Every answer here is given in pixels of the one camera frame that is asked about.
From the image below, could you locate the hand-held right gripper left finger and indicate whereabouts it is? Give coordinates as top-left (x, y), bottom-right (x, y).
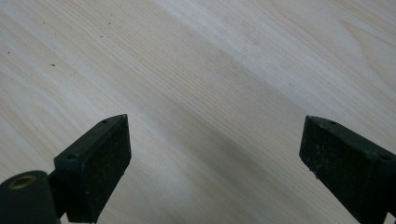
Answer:
top-left (49, 113), bottom-right (133, 224)

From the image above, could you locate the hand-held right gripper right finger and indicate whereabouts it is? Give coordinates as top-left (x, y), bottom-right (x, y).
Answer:
top-left (299, 115), bottom-right (396, 224)

